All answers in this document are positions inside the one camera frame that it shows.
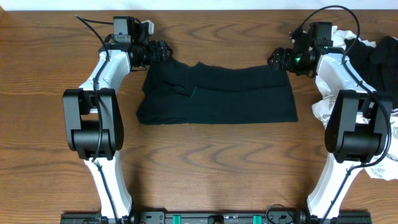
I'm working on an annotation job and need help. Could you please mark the black t-shirt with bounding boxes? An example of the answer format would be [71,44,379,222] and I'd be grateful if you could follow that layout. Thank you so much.
[136,58,299,125]

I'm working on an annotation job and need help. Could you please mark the white fern-print cloth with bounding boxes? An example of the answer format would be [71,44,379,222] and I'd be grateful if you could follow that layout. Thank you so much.
[312,93,398,181]

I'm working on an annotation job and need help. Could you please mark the black garment in pile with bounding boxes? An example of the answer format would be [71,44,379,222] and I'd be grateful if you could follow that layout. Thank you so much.
[345,36,397,110]

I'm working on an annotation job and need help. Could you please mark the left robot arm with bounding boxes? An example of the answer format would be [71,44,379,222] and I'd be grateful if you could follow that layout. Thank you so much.
[60,16,173,223]

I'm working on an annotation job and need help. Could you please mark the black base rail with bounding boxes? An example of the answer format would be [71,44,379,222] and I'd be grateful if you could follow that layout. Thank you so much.
[60,210,373,224]

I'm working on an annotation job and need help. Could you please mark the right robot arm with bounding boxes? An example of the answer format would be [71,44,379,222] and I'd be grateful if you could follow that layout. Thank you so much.
[267,22,392,223]

